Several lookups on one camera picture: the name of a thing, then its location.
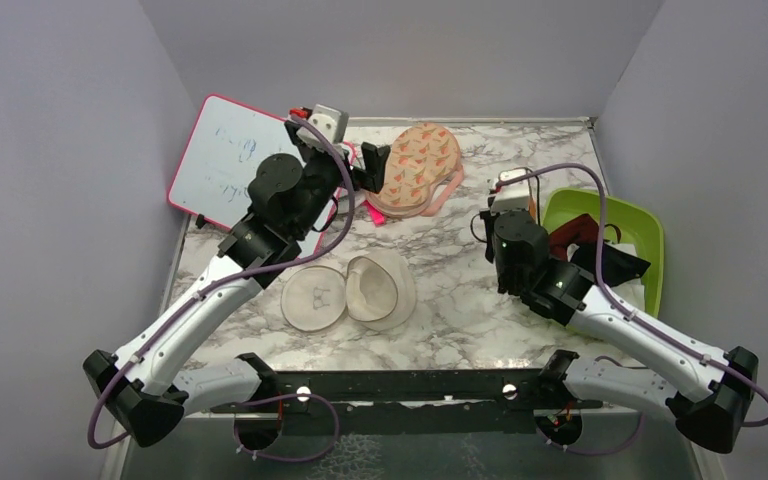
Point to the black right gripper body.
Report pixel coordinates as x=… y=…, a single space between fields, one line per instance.
x=504 y=279

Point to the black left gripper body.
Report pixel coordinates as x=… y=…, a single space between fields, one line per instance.
x=325 y=174

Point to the white mesh laundry bag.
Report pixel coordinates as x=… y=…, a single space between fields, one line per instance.
x=376 y=290

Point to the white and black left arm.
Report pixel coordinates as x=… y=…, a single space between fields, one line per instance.
x=140 y=392

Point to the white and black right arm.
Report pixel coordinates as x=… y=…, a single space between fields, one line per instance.
x=704 y=389

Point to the orange patterned bra wash bag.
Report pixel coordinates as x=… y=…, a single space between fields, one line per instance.
x=423 y=169

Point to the white round object behind whiteboard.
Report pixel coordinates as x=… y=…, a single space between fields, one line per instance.
x=346 y=205

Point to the dark red cloth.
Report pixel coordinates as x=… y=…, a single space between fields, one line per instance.
x=582 y=230

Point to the pink framed whiteboard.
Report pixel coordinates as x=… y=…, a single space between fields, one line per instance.
x=227 y=143

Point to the green plastic basin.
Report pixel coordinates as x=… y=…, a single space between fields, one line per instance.
x=637 y=226

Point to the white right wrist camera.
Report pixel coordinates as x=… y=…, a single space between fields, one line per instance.
x=516 y=196

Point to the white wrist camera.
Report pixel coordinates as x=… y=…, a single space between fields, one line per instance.
x=516 y=196
x=330 y=122

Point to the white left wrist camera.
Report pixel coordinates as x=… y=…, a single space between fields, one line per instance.
x=330 y=122

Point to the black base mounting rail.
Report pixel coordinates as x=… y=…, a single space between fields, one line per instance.
x=407 y=402

